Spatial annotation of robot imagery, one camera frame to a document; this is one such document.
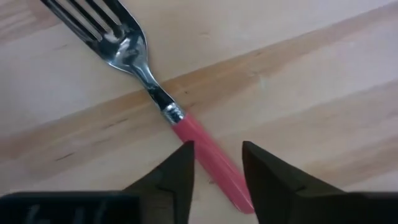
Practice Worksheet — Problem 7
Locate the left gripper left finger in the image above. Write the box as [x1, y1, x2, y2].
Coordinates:
[123, 140, 196, 224]

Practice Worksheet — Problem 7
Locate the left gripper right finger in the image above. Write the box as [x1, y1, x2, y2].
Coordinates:
[242, 141, 349, 224]

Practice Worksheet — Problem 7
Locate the pink-handled metal fork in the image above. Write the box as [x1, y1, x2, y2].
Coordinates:
[40, 0, 256, 215]

